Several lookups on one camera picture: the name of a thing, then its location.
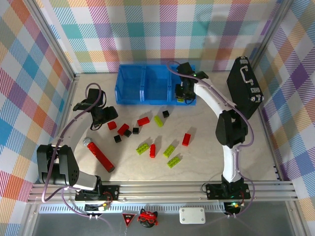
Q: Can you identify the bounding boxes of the left small connector board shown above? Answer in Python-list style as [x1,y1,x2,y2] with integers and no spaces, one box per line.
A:
[85,203,110,212]

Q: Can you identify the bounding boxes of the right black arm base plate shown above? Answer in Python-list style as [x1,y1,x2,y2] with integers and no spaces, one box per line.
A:
[205,183,252,200]

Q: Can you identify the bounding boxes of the black red triangle badge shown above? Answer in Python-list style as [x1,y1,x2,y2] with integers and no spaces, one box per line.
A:
[122,213,135,227]

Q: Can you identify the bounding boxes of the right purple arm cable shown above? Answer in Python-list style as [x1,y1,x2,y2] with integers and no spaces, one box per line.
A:
[167,61,256,219]

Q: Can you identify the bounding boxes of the aluminium side rail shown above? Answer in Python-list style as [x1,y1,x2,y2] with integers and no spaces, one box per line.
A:
[255,105,284,182]
[44,73,81,184]

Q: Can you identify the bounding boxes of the white rectangular box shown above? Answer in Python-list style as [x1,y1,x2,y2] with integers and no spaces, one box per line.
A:
[179,207,206,224]

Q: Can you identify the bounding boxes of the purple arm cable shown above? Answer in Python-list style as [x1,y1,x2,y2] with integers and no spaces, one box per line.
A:
[42,83,114,233]
[167,61,256,219]

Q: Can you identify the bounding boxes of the blue three-compartment bin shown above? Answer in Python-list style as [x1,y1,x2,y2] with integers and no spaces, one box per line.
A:
[115,64,197,106]

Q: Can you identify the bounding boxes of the slotted grey metal strip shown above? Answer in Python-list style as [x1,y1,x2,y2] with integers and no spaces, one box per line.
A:
[39,206,243,214]

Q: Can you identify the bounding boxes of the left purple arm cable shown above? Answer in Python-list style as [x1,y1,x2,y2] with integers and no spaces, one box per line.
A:
[42,83,114,233]

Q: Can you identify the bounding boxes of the red glitter tube silver cap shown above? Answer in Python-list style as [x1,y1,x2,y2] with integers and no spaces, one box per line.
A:
[82,137,116,173]

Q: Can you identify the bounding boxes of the aluminium mounting rail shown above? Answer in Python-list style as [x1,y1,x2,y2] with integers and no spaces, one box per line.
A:
[27,181,300,205]

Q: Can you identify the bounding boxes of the right small connector board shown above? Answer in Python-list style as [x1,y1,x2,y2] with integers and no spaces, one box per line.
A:
[225,201,243,212]

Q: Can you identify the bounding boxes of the black case with silver handle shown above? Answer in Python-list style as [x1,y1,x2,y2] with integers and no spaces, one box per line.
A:
[226,56,265,120]

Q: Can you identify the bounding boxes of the aluminium frame post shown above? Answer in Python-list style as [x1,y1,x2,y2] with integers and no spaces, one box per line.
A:
[251,0,295,65]
[24,0,81,82]

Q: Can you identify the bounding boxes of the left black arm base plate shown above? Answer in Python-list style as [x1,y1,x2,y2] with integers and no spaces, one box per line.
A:
[74,184,121,201]

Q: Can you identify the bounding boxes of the small connector board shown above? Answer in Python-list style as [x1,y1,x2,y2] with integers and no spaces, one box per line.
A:
[85,203,110,212]
[225,201,243,212]

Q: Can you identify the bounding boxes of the black cat figure red glasses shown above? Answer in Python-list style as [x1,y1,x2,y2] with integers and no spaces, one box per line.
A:
[137,208,159,228]

